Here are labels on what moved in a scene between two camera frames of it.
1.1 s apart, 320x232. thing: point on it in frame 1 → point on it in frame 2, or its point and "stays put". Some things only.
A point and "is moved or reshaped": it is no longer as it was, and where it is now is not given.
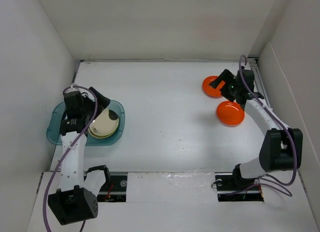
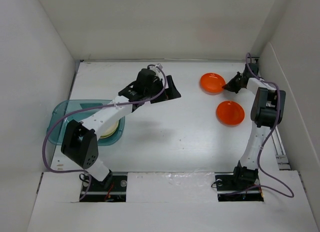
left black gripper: x=101 y=101 → x=171 y=92
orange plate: x=230 y=114 stays put
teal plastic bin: x=56 y=116 stays put
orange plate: x=210 y=91 is moved or reshaped
